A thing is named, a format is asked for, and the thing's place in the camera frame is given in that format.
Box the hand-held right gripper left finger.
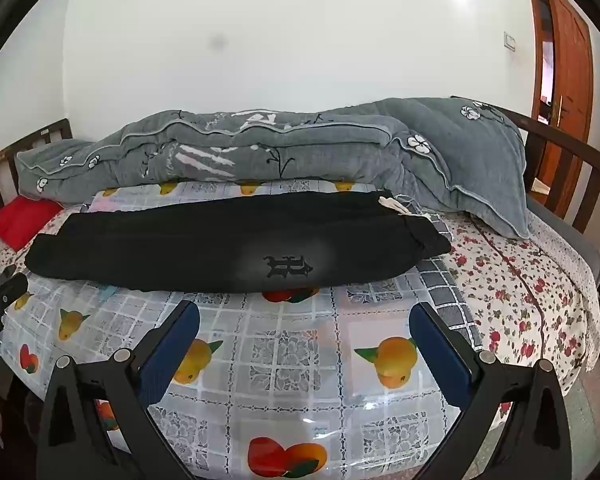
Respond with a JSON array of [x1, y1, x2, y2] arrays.
[[36, 300, 201, 480]]

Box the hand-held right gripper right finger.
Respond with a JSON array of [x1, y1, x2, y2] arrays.
[[408, 303, 574, 480]]

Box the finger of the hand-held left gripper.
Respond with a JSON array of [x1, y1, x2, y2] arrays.
[[0, 265, 30, 311]]

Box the black pants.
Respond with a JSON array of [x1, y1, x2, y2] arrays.
[[24, 189, 453, 295]]

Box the red pillow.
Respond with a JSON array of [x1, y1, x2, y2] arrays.
[[0, 196, 64, 252]]

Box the fruit print plastic sheet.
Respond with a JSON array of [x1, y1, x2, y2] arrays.
[[0, 180, 485, 480]]

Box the red floral bed sheet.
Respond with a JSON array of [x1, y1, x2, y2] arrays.
[[0, 207, 600, 423]]

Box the grey mattress pad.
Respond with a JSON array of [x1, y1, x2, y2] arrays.
[[526, 192, 600, 282]]

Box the grey floral pillow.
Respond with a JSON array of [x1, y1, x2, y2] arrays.
[[390, 96, 533, 240]]

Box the grey floral quilt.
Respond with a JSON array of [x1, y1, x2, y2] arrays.
[[15, 106, 453, 213]]

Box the brown wooden door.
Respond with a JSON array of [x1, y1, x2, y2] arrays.
[[522, 0, 595, 197]]

